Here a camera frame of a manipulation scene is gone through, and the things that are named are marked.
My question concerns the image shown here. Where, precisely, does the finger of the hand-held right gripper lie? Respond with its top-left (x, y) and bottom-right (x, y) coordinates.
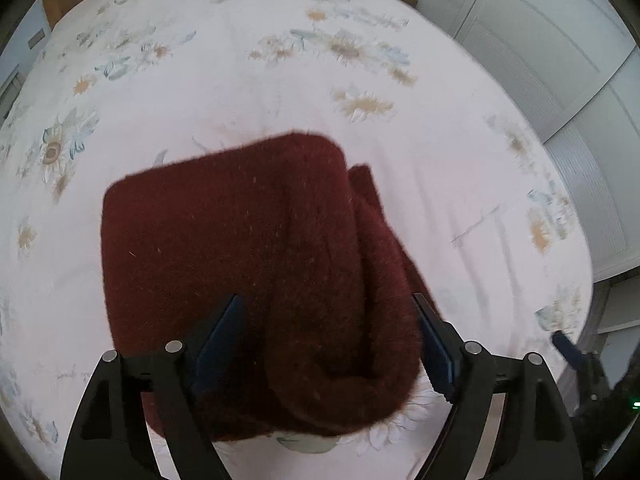
top-left (552, 330), bottom-right (589, 369)

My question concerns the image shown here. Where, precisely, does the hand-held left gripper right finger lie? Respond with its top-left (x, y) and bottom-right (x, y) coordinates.
top-left (411, 292), bottom-right (583, 480)

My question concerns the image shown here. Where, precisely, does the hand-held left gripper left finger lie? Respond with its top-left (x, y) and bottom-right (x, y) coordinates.
top-left (60, 294), bottom-right (247, 480)

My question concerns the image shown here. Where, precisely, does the dark red knit sweater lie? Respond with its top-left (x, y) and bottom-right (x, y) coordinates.
top-left (100, 130), bottom-right (443, 443)

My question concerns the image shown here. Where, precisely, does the floral white bed sheet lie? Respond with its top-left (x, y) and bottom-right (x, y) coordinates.
top-left (0, 0), bottom-right (597, 480)

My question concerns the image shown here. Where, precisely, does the wooden headboard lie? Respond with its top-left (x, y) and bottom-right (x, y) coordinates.
top-left (42, 0), bottom-right (70, 29)

